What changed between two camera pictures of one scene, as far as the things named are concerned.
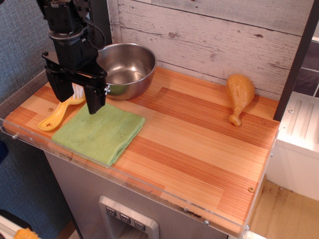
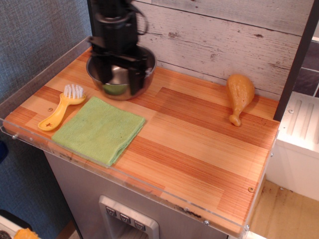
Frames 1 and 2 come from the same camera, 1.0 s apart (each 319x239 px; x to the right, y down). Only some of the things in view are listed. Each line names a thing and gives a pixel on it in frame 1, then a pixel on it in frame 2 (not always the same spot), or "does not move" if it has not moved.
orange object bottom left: [25, 233] does not move
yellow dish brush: [55, 120] does not move
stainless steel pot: [130, 69] does not move
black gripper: [77, 60] -> [116, 34]
